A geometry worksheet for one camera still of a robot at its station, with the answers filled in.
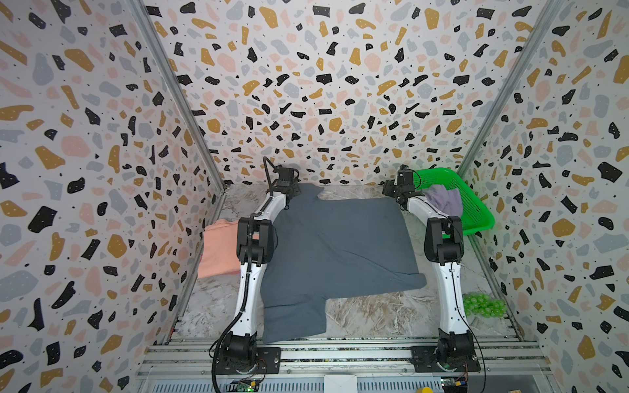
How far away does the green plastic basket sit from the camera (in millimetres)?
1045

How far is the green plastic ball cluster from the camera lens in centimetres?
81

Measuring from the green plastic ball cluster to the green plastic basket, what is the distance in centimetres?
30
